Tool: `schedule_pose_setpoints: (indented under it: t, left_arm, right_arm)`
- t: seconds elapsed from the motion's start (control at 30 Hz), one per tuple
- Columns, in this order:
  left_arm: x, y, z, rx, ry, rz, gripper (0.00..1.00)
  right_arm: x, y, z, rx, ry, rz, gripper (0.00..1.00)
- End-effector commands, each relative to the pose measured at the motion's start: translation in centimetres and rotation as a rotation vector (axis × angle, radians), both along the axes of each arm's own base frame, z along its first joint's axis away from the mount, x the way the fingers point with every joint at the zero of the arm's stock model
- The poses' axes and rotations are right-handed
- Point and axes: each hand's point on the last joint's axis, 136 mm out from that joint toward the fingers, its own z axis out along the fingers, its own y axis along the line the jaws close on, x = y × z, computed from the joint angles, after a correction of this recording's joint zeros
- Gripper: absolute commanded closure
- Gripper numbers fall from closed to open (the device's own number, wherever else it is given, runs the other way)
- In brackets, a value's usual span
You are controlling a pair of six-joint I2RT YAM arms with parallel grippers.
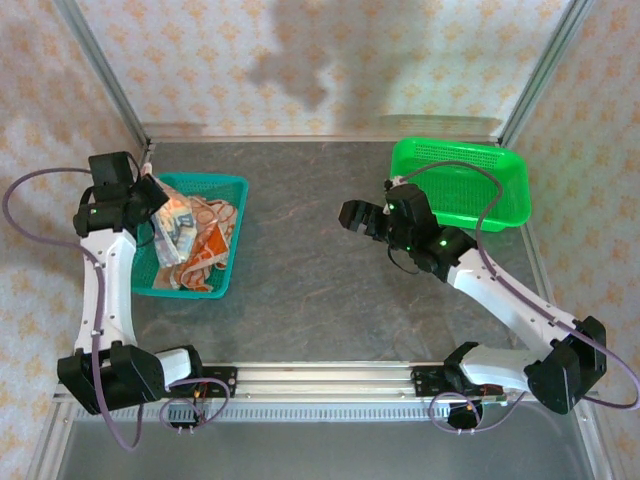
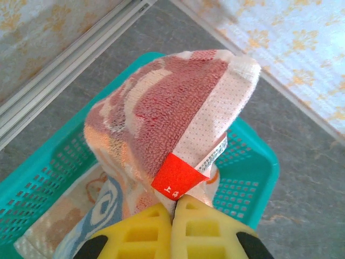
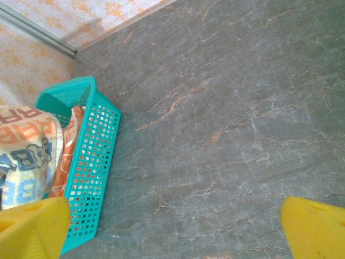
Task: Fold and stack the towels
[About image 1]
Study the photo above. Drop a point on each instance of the aluminium frame post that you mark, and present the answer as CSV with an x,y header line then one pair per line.
x,y
102,65
547,65

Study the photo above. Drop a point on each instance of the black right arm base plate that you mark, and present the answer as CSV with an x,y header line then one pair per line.
x,y
425,382

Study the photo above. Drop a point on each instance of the teal plastic basket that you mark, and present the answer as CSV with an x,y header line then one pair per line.
x,y
227,186

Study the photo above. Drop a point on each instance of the aluminium cross rail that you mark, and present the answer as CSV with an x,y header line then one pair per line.
x,y
300,138

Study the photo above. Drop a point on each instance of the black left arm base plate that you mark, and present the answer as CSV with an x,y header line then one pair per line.
x,y
222,382

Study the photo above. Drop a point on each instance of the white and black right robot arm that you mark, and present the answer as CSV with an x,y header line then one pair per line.
x,y
500,295

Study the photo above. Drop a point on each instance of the grey sheet metal panel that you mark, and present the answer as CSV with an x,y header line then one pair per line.
x,y
325,450

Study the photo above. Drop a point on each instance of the orange towel with turnip print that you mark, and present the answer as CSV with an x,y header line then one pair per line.
x,y
200,270

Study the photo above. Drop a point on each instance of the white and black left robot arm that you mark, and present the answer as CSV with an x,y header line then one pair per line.
x,y
107,290

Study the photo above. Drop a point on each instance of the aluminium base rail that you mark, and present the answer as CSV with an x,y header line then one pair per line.
x,y
325,380

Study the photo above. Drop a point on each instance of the beige towel with letter print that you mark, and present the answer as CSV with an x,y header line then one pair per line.
x,y
172,230

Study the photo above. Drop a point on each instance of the green plastic basket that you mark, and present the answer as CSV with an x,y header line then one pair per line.
x,y
460,197

